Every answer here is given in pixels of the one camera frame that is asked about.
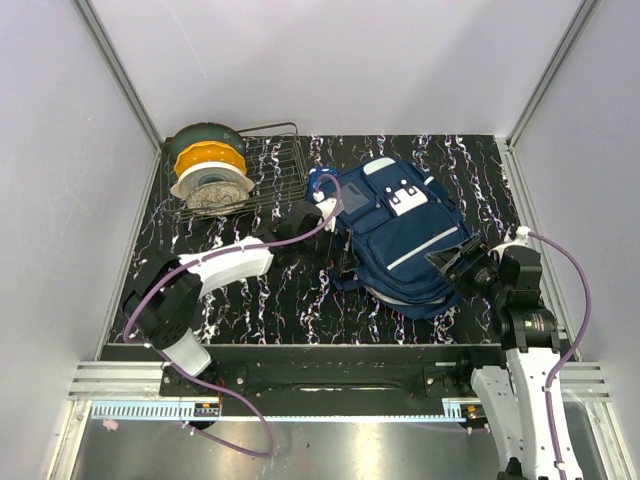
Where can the grey slotted cable duct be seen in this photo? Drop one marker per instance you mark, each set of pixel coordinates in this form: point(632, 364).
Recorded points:
point(195, 411)

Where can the orange plate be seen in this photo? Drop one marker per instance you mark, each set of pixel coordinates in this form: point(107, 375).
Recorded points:
point(209, 151)

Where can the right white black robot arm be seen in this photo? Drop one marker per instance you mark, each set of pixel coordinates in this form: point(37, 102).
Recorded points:
point(521, 394)

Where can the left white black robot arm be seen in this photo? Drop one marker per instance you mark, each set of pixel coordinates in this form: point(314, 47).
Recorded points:
point(162, 301)

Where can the white plate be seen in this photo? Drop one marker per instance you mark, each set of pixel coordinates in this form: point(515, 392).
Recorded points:
point(209, 172)

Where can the dark green plate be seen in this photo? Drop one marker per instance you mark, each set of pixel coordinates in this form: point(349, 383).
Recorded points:
point(206, 131)

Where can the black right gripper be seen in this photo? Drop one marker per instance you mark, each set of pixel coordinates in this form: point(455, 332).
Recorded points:
point(474, 250)

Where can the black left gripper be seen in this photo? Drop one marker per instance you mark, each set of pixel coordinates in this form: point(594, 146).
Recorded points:
point(326, 237)

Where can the navy blue student backpack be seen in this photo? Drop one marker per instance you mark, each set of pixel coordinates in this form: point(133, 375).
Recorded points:
point(393, 214)

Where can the aluminium frame rail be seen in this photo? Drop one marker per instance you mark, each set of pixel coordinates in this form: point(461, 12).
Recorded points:
point(579, 381)

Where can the left aluminium corner post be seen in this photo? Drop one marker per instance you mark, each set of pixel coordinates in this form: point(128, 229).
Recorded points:
point(104, 45)

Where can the aluminium corner post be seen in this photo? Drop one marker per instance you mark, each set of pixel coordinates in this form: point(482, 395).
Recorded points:
point(104, 45)
point(568, 41)

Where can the black wire dish rack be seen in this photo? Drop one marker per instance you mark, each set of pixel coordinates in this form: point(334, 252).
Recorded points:
point(275, 163)

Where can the right aluminium corner post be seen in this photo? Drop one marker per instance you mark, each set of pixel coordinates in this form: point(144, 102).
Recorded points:
point(568, 41)

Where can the blue pencil case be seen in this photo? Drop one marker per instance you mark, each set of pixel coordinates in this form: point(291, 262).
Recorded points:
point(315, 174)

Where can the grey speckled plate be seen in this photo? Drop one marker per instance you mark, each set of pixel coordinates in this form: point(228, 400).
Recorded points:
point(217, 198)

